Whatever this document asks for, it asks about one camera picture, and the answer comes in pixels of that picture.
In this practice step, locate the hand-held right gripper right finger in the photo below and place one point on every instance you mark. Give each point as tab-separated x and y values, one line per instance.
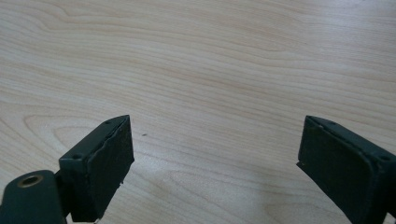
345	174

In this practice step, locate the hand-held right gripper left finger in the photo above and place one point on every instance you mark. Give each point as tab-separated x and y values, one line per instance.
96	174

